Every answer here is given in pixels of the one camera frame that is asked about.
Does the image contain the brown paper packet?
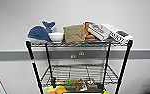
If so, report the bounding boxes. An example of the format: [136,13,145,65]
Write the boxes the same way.
[62,24,87,45]

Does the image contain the orange packet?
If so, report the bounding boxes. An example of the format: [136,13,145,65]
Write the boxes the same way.
[83,21,97,41]

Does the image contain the white bowl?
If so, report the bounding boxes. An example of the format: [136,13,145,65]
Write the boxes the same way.
[47,31,65,44]

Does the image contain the white red printed box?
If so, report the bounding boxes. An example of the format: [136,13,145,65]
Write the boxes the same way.
[86,22,112,42]

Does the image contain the green ball toy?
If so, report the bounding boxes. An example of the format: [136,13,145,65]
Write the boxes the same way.
[64,79,74,86]

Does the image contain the brown plush toy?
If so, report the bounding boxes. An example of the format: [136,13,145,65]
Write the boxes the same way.
[70,79,86,91]

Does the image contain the blue whale plush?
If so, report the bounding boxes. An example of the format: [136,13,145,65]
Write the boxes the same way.
[26,20,57,43]

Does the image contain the black fabric toy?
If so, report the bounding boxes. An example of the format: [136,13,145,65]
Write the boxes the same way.
[85,83,104,93]

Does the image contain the orange yellow toy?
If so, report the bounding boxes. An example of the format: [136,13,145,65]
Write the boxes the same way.
[54,85,69,94]

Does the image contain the white dark printed box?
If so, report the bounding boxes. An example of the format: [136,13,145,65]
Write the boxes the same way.
[101,23,135,45]

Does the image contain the black wire shelf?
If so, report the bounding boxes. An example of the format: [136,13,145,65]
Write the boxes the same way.
[25,39,135,94]

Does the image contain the wall socket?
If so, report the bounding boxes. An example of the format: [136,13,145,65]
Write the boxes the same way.
[78,51,86,57]
[69,54,76,60]

